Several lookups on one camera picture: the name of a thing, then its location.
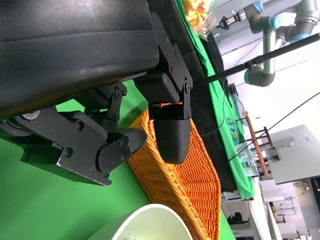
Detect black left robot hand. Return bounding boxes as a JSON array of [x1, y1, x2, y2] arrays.
[[0, 0, 195, 187]]

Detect pale green round bowl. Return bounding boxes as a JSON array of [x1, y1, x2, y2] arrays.
[[86, 203, 193, 240]]

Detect orange wicker basket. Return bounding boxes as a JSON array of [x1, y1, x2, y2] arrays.
[[127, 102, 222, 240]]

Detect clear bag of snacks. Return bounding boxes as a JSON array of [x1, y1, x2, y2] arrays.
[[181, 0, 218, 40]]

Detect black boom pole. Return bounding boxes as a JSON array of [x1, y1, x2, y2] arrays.
[[192, 33, 320, 87]]

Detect black robot end tool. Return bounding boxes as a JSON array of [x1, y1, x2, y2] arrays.
[[216, 11, 248, 31]]

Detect green tablecloth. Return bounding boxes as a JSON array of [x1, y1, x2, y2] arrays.
[[174, 0, 256, 202], [0, 79, 235, 240]]

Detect brown wooden stick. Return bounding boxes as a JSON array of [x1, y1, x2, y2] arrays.
[[245, 111, 270, 179]]

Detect dark red wooden stand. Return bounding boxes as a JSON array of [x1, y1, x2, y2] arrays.
[[249, 126, 274, 151]]

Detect light grey cabinet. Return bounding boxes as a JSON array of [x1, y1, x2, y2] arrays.
[[264, 124, 320, 186]]

